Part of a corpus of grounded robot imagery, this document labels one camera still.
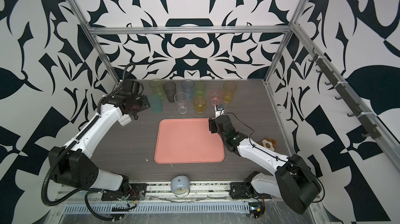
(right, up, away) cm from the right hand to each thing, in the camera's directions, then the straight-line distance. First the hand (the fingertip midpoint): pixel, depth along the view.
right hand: (215, 116), depth 85 cm
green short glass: (-9, +17, +22) cm, 29 cm away
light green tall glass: (-35, +17, +14) cm, 41 cm away
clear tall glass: (-20, +9, +14) cm, 26 cm away
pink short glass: (+2, +11, +21) cm, 24 cm away
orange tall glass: (+9, +15, +13) cm, 22 cm away
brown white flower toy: (+30, -15, +3) cm, 34 cm away
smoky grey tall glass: (-27, +16, +14) cm, 34 cm away
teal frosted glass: (-36, +7, +16) cm, 40 cm away
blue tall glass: (-16, +17, +15) cm, 28 cm away
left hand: (-37, +8, -3) cm, 38 cm away
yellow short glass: (-8, +6, +17) cm, 20 cm away
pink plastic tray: (-15, -15, +5) cm, 22 cm away
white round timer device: (-17, -29, -16) cm, 37 cm away
